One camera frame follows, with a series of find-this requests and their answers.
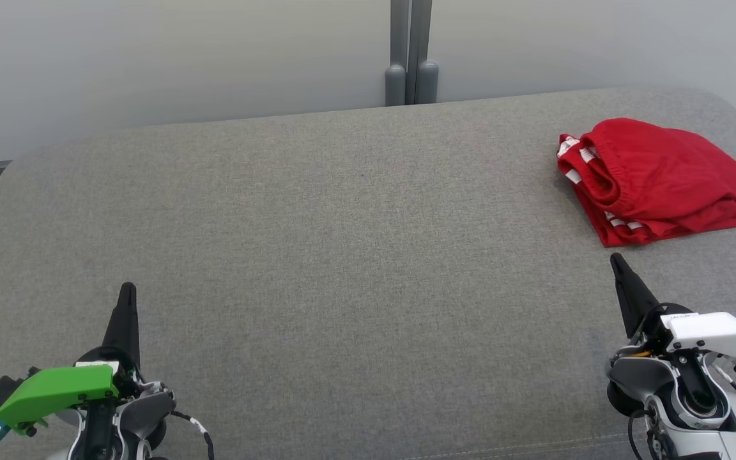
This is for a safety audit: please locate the grey partition post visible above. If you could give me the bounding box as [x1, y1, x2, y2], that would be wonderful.
[390, 0, 434, 106]

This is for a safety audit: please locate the grey rounded post foot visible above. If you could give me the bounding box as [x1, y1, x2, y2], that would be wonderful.
[385, 64, 407, 108]
[416, 61, 440, 106]

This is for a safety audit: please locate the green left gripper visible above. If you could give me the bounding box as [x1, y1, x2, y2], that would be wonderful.
[0, 282, 143, 436]

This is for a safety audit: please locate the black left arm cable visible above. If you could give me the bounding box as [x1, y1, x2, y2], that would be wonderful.
[169, 409, 217, 460]

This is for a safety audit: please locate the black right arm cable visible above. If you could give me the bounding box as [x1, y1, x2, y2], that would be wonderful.
[626, 409, 666, 460]

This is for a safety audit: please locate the red Bulls jersey shirt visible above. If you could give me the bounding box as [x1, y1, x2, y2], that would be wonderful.
[557, 133, 663, 249]

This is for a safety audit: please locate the red shorts white stripe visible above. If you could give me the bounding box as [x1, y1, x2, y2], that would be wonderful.
[579, 118, 736, 242]

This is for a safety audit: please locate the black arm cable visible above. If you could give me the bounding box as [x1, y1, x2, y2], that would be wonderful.
[626, 409, 666, 460]
[169, 409, 217, 460]

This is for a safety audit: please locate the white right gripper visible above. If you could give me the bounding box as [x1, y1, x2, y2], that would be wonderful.
[610, 253, 736, 366]

